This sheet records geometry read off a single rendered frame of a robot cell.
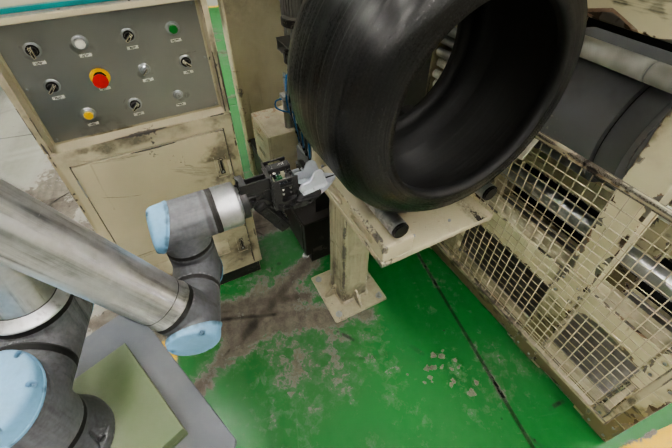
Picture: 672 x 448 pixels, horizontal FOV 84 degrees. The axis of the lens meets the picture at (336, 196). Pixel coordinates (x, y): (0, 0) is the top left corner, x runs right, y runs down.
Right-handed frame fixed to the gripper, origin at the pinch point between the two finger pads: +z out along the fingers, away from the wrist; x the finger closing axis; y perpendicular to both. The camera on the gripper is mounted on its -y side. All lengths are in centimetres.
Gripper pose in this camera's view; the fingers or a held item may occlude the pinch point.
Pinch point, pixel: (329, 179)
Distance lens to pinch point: 82.7
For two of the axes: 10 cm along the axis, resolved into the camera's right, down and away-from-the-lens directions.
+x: -4.6, -6.0, 6.5
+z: 8.9, -3.1, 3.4
